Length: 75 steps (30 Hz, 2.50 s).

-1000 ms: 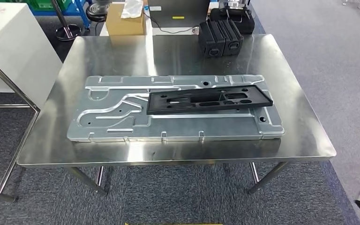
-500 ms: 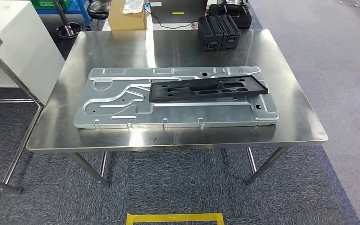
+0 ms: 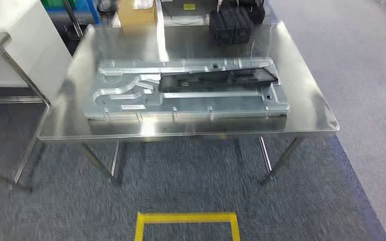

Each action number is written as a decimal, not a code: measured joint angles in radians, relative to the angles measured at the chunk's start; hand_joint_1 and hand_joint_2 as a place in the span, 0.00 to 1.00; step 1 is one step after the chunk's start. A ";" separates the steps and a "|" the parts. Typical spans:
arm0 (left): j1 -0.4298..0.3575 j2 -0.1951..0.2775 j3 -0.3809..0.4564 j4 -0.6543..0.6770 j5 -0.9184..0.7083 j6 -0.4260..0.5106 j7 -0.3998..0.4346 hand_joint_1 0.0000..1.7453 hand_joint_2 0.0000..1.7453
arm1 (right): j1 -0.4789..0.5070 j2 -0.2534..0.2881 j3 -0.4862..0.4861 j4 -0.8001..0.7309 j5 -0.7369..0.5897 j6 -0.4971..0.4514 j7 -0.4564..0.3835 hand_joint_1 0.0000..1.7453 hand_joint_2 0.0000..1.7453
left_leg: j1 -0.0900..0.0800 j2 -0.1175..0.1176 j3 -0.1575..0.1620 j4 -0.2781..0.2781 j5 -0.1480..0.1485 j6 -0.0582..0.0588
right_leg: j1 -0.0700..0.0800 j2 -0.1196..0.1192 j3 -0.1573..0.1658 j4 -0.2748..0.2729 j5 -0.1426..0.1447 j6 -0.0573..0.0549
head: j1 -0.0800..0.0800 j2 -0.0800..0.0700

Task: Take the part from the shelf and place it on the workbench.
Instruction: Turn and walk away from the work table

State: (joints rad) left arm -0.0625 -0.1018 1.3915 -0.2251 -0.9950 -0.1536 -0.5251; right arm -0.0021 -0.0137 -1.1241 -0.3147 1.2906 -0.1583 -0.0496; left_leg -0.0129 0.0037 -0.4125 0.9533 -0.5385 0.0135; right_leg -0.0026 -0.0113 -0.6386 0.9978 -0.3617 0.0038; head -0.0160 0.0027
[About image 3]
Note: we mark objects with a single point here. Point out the black plastic panel part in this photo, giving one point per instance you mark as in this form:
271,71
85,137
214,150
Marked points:
213,79

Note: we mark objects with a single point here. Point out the steel workbench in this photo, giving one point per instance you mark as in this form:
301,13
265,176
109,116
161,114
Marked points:
179,128

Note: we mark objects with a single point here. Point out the stamped grey metal panel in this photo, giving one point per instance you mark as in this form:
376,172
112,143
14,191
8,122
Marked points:
179,109

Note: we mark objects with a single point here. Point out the black hard case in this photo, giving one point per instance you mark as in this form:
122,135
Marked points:
219,30
243,26

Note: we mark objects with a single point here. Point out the dark grey equipment box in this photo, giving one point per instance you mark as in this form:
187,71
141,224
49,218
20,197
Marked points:
176,11

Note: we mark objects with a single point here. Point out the cardboard box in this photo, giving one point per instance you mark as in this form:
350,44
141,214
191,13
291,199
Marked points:
136,18

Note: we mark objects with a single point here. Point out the black bag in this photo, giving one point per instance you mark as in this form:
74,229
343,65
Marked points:
258,11

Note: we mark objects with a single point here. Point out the white plastic bag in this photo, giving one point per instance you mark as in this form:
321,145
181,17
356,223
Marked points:
143,4

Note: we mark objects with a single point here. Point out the black round stool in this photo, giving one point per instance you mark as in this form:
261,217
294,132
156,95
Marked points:
106,6

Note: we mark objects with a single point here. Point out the chrome stanchion with dark base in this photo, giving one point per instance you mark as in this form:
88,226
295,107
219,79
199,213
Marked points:
74,23

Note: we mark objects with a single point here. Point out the green crate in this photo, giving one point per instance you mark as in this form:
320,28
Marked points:
58,3

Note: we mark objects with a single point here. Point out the white cabinet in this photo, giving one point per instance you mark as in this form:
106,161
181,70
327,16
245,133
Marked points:
30,36

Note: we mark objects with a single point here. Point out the blue metal frame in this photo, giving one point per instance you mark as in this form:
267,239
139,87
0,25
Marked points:
91,10

